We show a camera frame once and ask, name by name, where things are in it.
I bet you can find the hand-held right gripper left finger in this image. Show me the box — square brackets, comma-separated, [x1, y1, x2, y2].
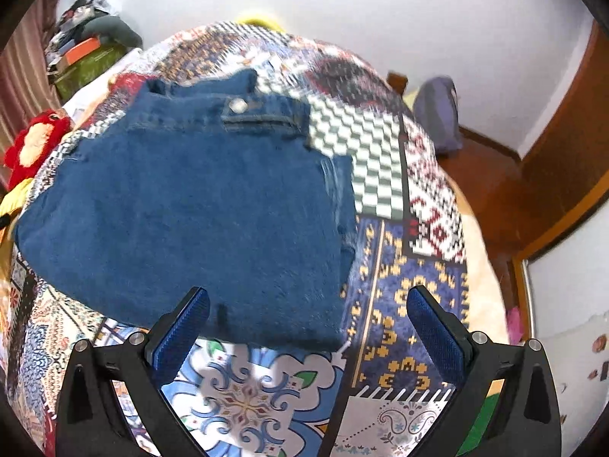
[56, 286, 211, 457]

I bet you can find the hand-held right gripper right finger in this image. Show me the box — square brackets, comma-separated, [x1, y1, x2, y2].
[407, 284, 564, 457]

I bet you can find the blue denim jacket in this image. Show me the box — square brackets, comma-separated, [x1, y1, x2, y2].
[13, 67, 359, 349]

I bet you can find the pink plastic bag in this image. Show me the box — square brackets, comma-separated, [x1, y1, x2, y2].
[505, 307, 524, 344]

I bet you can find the cream bed sheet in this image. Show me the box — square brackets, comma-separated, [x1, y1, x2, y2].
[447, 176, 512, 344]

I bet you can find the patchwork printed blanket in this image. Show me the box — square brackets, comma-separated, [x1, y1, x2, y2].
[0, 21, 472, 457]

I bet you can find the white wardrobe door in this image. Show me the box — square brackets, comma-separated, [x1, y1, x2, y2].
[523, 219, 609, 339]

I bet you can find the white ribbed suitcase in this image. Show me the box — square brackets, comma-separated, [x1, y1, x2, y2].
[537, 312, 605, 457]

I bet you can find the purple backpack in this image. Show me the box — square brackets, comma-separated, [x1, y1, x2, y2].
[413, 76, 464, 155]

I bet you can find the brown wooden door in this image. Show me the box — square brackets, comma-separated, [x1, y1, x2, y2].
[518, 24, 609, 258]

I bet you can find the red plush toy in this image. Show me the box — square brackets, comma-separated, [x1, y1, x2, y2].
[4, 109, 72, 189]

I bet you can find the green box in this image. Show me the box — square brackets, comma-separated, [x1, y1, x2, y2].
[52, 45, 127, 101]

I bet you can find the orange box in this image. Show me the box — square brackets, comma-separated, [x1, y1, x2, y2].
[59, 37, 103, 65]

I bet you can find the brown striped curtain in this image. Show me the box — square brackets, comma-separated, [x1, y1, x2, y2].
[0, 0, 65, 191]

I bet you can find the grey-green cloth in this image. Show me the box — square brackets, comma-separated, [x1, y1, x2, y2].
[83, 15, 143, 51]

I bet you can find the yellow pillow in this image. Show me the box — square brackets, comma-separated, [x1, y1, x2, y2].
[236, 10, 281, 27]

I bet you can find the pile of plastic bags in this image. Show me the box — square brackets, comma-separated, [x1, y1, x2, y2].
[54, 0, 120, 39]

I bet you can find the wooden bed post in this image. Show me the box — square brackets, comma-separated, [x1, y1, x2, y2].
[387, 71, 410, 98]

